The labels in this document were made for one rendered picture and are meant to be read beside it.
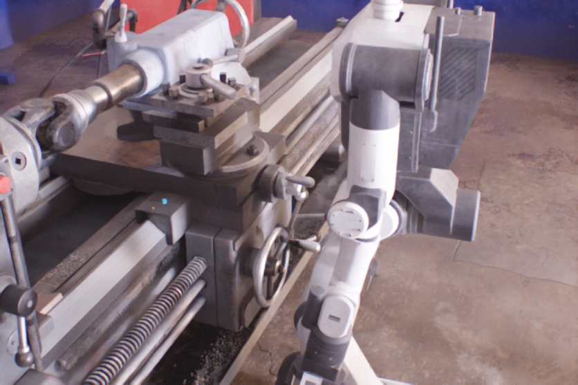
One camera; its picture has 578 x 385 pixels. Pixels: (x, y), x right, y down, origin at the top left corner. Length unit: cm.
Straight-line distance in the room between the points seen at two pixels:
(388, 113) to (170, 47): 88
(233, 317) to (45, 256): 50
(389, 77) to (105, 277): 76
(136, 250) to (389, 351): 125
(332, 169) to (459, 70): 160
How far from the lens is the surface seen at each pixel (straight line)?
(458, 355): 268
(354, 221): 133
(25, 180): 148
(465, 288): 300
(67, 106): 169
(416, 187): 153
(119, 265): 163
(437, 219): 156
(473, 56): 137
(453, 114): 141
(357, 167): 130
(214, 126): 169
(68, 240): 196
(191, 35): 208
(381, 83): 122
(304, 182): 174
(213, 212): 178
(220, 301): 186
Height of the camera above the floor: 176
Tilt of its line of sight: 27 degrees down
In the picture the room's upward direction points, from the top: straight up
